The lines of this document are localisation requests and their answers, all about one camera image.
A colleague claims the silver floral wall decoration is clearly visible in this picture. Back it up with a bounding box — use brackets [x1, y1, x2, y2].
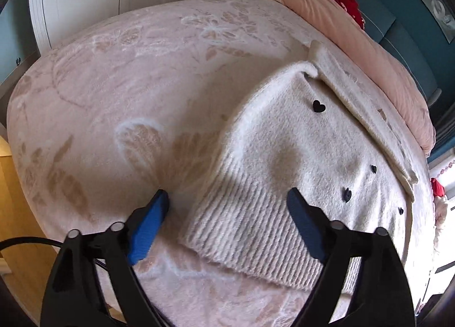
[380, 0, 455, 43]

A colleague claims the pink pillow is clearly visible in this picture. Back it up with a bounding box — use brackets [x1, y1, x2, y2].
[258, 0, 437, 157]

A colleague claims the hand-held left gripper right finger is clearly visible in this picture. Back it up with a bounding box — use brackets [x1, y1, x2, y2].
[286, 187, 416, 327]

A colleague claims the light blue cabinet door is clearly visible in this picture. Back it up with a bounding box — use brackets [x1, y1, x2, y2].
[0, 0, 40, 100]

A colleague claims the red and white plush toy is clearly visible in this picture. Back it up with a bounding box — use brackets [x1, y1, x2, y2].
[430, 177, 449, 242]

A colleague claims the black cable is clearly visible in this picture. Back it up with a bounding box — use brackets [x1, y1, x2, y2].
[0, 237, 107, 271]

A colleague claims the pink floral bed blanket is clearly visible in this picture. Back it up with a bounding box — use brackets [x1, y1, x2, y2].
[6, 0, 436, 327]

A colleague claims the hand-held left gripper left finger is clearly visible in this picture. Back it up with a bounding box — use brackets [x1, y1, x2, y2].
[40, 189, 170, 327]

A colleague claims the teal upholstered headboard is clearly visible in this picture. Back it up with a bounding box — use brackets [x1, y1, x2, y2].
[309, 0, 443, 104]

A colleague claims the white fuzzy knit sweater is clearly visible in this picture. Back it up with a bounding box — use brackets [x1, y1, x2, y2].
[179, 40, 420, 292]

